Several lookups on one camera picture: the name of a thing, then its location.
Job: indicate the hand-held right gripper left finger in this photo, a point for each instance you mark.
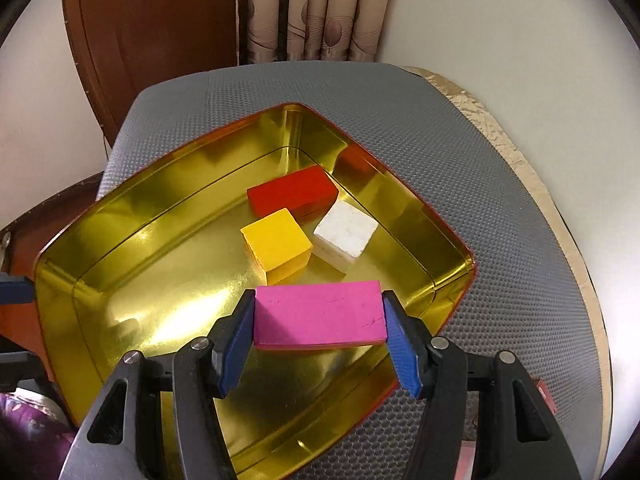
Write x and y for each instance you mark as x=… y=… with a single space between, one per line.
x=235 y=345

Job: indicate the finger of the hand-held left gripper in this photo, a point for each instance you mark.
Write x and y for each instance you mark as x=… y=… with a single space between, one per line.
x=17 y=290

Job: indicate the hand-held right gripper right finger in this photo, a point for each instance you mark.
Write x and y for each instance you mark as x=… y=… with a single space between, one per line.
x=402 y=350

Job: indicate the pink wooden block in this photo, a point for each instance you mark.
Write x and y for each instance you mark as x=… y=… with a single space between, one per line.
x=320 y=312

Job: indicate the gold tin tray red outside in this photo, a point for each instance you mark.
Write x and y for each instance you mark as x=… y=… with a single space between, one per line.
x=150 y=220

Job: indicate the yellow wooden block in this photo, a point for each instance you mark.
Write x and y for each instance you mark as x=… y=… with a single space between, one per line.
x=275 y=240

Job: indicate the white wooden block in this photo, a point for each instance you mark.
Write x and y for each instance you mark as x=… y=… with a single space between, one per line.
x=345 y=232

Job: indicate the purple cloth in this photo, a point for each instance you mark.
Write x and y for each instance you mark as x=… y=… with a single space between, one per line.
x=25 y=425

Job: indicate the red wooden block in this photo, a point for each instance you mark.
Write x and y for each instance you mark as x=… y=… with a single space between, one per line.
x=290 y=190

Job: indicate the grey mesh mat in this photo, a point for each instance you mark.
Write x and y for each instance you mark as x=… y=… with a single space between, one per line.
x=450 y=135

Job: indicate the brown wooden door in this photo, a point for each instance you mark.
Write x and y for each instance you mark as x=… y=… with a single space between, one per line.
x=175 y=35

